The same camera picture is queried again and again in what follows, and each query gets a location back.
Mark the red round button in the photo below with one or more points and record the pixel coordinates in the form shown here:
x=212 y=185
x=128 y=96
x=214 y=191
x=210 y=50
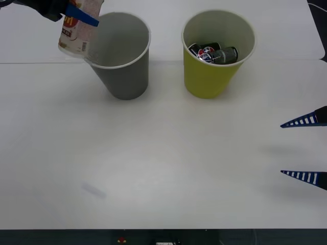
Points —
x=121 y=240

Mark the grey waste bin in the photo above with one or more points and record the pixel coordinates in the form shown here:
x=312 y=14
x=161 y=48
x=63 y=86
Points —
x=122 y=69

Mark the dark grey can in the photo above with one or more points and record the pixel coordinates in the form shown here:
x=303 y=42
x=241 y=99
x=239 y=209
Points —
x=226 y=54

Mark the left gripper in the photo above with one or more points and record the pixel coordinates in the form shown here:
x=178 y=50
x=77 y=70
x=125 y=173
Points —
x=46 y=7

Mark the clear bottle with red cap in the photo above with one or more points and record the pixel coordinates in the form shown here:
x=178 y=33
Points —
x=74 y=38

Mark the yellow-green waste bin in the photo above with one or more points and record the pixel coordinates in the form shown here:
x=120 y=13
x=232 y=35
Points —
x=207 y=76

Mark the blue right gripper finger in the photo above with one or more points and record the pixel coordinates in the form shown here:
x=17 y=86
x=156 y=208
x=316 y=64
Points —
x=310 y=177
x=310 y=120

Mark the black can red-blue print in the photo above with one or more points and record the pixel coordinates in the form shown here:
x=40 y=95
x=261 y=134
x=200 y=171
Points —
x=204 y=51

